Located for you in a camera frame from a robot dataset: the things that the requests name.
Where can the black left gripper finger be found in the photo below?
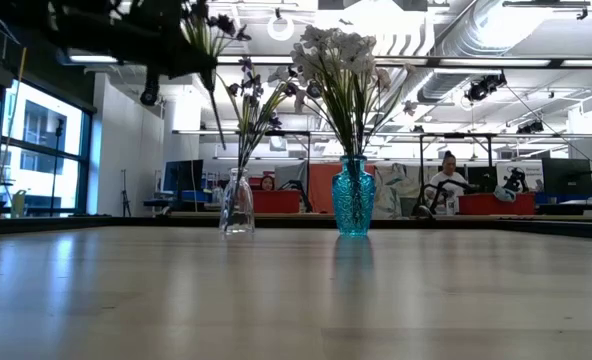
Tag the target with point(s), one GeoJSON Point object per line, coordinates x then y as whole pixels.
{"type": "Point", "coordinates": [186, 62]}

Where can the purple artificial flower bunch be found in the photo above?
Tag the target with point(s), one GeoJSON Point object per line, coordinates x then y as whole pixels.
{"type": "Point", "coordinates": [250, 120]}
{"type": "Point", "coordinates": [224, 23]}

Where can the white artificial flower bunch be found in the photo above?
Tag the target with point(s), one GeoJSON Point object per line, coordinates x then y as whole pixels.
{"type": "Point", "coordinates": [343, 55]}

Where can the black background robot arm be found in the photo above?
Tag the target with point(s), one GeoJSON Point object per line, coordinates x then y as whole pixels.
{"type": "Point", "coordinates": [516, 180]}
{"type": "Point", "coordinates": [438, 192]}

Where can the clear ribbed glass vase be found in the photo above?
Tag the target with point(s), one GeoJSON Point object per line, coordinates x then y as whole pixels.
{"type": "Point", "coordinates": [237, 215]}

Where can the blue textured glass vase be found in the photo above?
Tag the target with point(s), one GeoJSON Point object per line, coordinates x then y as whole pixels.
{"type": "Point", "coordinates": [353, 200]}

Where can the white ceiling light strip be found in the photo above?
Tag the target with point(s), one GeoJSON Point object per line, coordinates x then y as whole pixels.
{"type": "Point", "coordinates": [93, 59]}

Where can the black ceiling spotlight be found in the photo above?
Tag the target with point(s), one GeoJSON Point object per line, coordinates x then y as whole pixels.
{"type": "Point", "coordinates": [483, 89]}
{"type": "Point", "coordinates": [530, 127]}
{"type": "Point", "coordinates": [149, 95]}

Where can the black computer monitor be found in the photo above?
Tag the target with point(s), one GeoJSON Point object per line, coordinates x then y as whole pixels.
{"type": "Point", "coordinates": [566, 177]}
{"type": "Point", "coordinates": [183, 175]}

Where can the black floor stand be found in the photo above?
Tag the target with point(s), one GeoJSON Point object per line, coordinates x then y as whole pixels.
{"type": "Point", "coordinates": [57, 150]}

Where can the large dark-framed window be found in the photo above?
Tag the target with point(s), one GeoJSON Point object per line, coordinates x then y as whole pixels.
{"type": "Point", "coordinates": [41, 150]}

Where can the person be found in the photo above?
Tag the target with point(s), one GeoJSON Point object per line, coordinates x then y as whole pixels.
{"type": "Point", "coordinates": [446, 180]}
{"type": "Point", "coordinates": [267, 183]}

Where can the black tripod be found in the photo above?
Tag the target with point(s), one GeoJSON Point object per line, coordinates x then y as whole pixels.
{"type": "Point", "coordinates": [125, 200]}

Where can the grey computer monitor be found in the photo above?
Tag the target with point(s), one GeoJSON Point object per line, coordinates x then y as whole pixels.
{"type": "Point", "coordinates": [291, 175]}

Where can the red plastic bin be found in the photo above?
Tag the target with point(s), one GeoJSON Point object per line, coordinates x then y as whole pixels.
{"type": "Point", "coordinates": [491, 205]}
{"type": "Point", "coordinates": [276, 202]}

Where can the orange partition panel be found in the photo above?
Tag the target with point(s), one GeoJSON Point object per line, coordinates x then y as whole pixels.
{"type": "Point", "coordinates": [321, 190]}

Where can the pale patterned cloth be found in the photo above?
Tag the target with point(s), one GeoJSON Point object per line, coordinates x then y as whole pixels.
{"type": "Point", "coordinates": [393, 190]}

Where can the black overhead light beam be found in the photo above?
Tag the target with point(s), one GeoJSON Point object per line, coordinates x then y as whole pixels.
{"type": "Point", "coordinates": [476, 62]}

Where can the white printed banner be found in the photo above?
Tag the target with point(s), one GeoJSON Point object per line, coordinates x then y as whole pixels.
{"type": "Point", "coordinates": [533, 172]}

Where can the silver ventilation duct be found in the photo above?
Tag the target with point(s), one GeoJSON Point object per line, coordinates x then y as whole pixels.
{"type": "Point", "coordinates": [456, 40]}

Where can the black metal table frame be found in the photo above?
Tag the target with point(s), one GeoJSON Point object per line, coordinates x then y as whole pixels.
{"type": "Point", "coordinates": [526, 225]}

